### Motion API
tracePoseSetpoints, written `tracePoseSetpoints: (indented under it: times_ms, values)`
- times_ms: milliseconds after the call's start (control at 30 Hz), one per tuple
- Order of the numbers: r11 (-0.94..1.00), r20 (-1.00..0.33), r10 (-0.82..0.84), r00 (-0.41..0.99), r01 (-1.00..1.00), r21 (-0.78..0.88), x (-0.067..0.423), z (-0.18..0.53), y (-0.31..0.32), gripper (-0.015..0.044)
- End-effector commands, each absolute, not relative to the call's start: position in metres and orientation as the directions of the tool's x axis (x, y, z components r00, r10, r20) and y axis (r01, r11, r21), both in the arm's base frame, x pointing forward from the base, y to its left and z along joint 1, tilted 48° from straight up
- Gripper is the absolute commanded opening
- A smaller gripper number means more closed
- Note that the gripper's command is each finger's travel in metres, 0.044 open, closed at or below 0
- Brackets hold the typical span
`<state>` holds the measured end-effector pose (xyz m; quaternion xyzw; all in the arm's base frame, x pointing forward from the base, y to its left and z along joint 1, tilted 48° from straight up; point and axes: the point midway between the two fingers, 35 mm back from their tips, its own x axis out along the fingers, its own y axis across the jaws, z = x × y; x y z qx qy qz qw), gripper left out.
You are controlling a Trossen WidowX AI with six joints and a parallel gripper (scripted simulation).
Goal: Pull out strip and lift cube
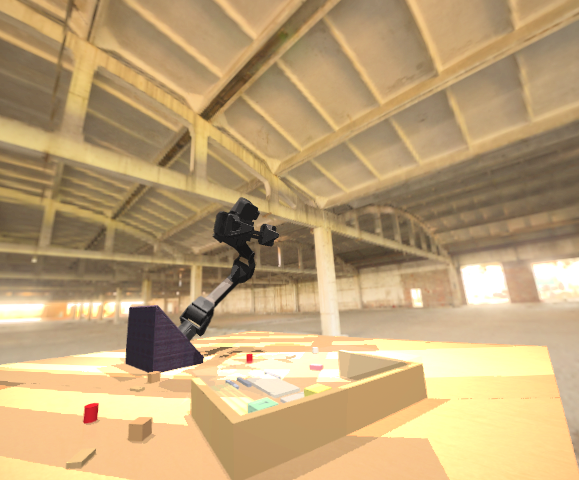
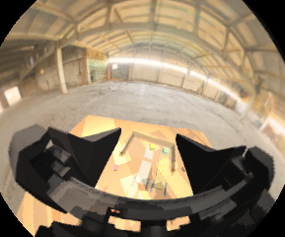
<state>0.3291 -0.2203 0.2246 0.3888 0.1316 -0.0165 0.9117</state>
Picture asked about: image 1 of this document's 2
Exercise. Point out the tan cube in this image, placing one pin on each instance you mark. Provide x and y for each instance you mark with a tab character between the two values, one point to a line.
140	428
154	377

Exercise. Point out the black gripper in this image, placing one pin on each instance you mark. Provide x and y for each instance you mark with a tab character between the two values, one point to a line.
230	225

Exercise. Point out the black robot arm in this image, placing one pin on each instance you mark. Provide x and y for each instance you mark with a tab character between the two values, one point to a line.
202	310

